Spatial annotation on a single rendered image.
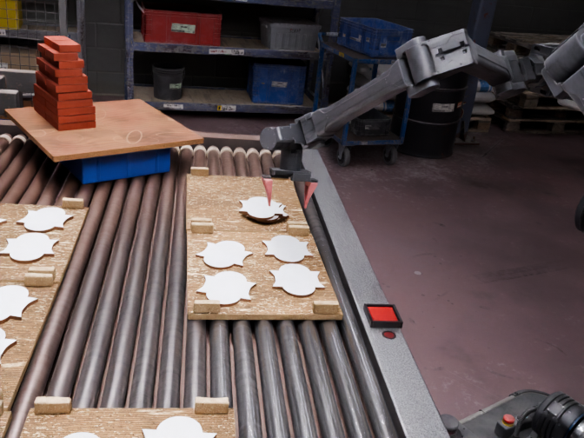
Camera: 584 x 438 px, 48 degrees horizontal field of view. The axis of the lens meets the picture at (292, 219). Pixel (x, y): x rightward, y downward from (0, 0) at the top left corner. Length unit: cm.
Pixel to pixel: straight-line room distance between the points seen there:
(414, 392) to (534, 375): 186
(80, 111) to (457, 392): 187
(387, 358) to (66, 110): 133
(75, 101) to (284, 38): 398
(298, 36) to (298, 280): 463
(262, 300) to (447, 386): 157
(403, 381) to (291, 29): 492
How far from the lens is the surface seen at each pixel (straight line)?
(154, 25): 584
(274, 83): 613
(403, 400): 134
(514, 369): 319
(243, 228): 185
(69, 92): 223
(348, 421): 127
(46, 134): 222
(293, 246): 175
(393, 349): 147
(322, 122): 161
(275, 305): 151
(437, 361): 309
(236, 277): 159
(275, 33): 601
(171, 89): 600
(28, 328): 144
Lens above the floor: 174
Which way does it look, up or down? 25 degrees down
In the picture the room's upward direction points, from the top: 7 degrees clockwise
